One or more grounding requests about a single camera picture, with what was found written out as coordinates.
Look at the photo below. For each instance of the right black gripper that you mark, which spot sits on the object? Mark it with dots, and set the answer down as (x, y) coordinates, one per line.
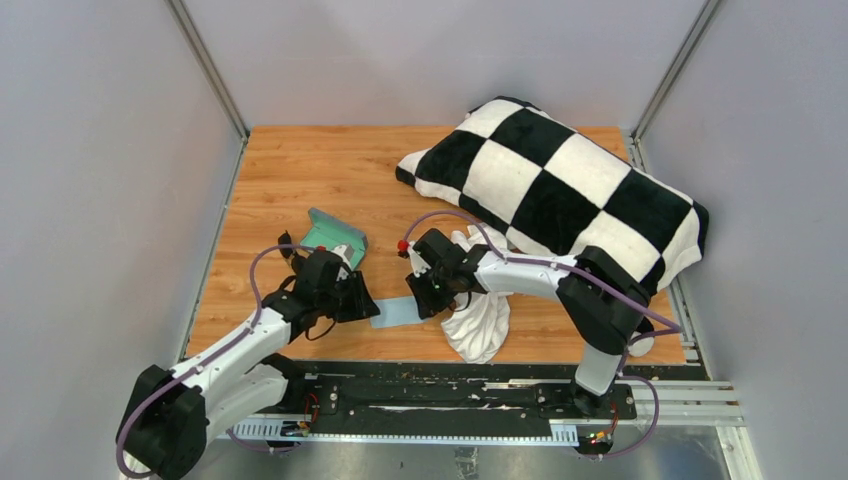
(427, 305)

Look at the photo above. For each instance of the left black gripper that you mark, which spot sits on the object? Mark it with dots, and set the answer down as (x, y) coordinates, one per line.
(361, 306)

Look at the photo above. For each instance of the light blue cleaning cloth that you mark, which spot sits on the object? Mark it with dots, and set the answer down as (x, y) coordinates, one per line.
(396, 312)

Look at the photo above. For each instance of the grey glasses case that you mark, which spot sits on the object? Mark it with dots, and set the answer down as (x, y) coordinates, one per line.
(328, 231)

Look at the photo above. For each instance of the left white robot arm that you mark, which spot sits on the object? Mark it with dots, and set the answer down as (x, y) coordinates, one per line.
(174, 413)

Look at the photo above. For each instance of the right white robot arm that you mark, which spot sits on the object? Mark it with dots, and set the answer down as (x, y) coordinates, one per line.
(607, 306)

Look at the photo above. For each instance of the black sunglasses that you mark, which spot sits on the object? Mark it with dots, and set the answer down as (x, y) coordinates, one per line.
(288, 253)

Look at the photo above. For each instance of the white crumpled cloth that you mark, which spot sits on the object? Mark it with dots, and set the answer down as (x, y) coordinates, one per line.
(477, 330)

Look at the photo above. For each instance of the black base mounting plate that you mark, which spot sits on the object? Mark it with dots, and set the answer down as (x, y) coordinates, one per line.
(445, 400)

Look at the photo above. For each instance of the black white checkered pillow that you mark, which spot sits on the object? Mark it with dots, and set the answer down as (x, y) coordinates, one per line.
(550, 190)

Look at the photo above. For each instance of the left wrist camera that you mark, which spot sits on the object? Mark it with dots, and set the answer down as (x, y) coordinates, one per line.
(345, 252)

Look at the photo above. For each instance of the right aluminium frame post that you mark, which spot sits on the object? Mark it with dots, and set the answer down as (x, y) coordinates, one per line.
(693, 37)

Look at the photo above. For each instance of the aluminium frame post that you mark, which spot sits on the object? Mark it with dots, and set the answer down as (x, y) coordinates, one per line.
(693, 37)
(186, 25)

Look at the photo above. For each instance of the left aluminium frame post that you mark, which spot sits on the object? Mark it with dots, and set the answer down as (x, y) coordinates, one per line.
(186, 25)

